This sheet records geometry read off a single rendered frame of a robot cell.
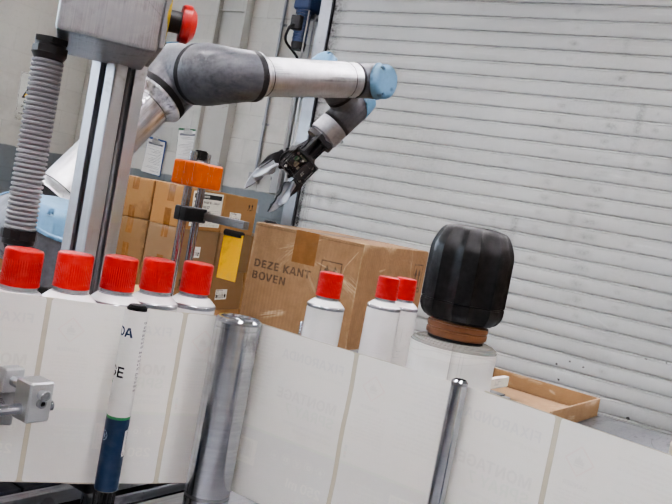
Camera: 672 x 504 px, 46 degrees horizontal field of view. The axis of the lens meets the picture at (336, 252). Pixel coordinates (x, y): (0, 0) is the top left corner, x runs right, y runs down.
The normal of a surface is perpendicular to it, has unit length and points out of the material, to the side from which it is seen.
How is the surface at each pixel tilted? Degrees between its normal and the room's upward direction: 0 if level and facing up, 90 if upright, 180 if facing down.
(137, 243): 90
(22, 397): 90
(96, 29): 90
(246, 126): 90
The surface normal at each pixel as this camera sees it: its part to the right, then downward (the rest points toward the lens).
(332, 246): -0.48, -0.04
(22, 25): 0.85, 0.18
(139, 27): 0.32, 0.11
